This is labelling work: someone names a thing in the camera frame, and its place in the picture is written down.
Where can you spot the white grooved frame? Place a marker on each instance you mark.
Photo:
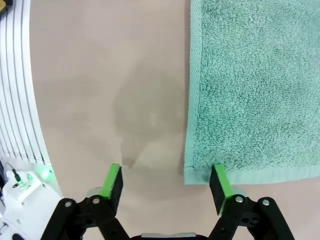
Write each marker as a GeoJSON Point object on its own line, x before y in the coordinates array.
{"type": "Point", "coordinates": [15, 87]}

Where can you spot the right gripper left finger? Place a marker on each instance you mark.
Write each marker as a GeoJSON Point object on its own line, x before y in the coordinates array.
{"type": "Point", "coordinates": [111, 185]}

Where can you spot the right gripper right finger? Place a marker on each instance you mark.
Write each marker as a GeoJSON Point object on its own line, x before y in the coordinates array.
{"type": "Point", "coordinates": [220, 185]}

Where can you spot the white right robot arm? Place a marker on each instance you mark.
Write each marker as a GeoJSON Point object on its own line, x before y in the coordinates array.
{"type": "Point", "coordinates": [25, 200]}

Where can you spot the green terry towel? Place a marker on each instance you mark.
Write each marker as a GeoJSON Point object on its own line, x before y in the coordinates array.
{"type": "Point", "coordinates": [250, 87]}

